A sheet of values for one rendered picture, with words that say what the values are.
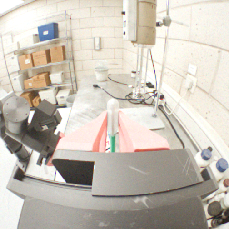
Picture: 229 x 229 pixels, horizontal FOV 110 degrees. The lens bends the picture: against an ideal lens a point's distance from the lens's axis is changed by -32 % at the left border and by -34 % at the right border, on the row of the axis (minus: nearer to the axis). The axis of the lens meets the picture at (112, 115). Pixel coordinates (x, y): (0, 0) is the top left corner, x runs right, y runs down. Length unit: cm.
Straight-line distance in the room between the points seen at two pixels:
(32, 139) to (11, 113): 8
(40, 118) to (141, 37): 42
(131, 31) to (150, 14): 10
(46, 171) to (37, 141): 25
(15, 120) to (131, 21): 46
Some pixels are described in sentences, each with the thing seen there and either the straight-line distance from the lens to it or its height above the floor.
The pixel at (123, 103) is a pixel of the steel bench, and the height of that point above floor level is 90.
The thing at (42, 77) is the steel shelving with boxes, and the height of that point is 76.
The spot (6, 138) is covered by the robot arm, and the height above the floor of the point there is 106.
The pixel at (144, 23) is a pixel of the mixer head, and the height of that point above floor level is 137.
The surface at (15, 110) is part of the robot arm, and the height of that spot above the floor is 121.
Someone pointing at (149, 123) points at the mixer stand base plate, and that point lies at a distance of 64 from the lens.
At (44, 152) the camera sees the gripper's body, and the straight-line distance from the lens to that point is 27.
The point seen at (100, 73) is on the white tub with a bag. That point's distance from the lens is 115.
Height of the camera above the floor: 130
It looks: 36 degrees down
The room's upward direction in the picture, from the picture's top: straight up
